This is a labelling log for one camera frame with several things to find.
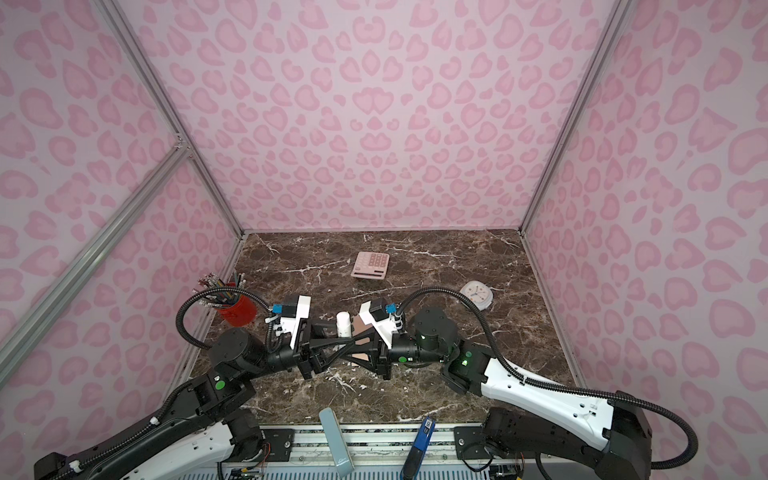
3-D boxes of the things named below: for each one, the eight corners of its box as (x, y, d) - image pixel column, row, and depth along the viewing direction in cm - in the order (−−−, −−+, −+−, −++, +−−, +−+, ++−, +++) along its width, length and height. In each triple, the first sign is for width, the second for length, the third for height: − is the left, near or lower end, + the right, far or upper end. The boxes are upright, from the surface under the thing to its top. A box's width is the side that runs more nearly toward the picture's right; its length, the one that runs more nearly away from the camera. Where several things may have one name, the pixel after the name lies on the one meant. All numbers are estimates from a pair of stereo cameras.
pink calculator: (352, 277, 109) (351, 272, 106) (357, 255, 115) (356, 250, 113) (386, 280, 108) (386, 275, 105) (390, 258, 114) (390, 253, 112)
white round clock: (481, 312, 99) (483, 308, 97) (459, 290, 104) (460, 286, 102) (498, 300, 102) (500, 296, 100) (475, 280, 107) (477, 275, 105)
